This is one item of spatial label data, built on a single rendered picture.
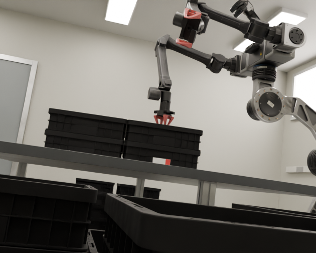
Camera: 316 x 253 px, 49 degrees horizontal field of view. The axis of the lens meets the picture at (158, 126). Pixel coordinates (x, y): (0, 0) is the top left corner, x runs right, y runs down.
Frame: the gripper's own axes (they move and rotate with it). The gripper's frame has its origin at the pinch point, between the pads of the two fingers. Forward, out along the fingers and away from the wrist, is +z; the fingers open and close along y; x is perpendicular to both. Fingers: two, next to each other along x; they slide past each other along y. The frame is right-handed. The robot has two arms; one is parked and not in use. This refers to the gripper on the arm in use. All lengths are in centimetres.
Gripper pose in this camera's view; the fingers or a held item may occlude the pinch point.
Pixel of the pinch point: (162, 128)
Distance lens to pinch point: 184.7
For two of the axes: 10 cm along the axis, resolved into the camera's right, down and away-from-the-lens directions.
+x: 6.9, 1.8, 7.0
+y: 7.2, -0.1, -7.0
